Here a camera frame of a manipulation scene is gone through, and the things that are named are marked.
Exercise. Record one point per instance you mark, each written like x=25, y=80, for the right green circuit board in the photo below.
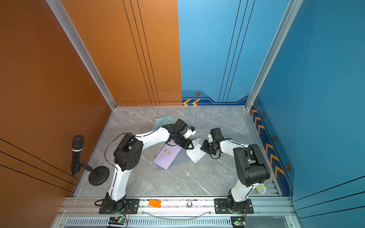
x=238, y=222

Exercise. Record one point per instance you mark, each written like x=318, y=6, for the teal envelope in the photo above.
x=163, y=121

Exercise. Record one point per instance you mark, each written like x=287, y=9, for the black microphone on stand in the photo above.
x=98, y=175

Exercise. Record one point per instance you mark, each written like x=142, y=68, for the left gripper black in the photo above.
x=186, y=146

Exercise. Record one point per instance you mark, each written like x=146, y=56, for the plain white paper sheet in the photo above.
x=196, y=154

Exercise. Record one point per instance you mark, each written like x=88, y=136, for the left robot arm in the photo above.
x=128, y=153

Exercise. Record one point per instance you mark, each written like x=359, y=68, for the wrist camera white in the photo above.
x=210, y=137
x=189, y=132

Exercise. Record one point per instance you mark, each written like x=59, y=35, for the green circuit board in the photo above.
x=117, y=222
x=238, y=222

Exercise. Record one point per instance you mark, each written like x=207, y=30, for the silver knob on rail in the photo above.
x=189, y=204

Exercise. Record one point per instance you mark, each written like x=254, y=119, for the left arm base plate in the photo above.
x=123, y=206

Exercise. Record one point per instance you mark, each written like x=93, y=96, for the purple envelope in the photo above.
x=163, y=160

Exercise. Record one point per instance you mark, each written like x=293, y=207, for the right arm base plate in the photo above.
x=229, y=206

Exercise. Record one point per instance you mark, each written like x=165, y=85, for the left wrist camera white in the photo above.
x=189, y=132

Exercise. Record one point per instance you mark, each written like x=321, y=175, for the orange lego brick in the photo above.
x=155, y=203

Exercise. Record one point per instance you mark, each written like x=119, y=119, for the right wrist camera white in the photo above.
x=210, y=137

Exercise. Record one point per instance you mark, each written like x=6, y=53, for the aluminium front rail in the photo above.
x=176, y=206

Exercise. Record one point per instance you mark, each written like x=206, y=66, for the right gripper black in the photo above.
x=204, y=148

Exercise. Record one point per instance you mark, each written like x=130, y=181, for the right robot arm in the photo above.
x=251, y=168

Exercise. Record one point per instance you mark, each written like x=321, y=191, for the grey envelope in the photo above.
x=182, y=157

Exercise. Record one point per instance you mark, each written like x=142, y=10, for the left green circuit board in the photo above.
x=117, y=222

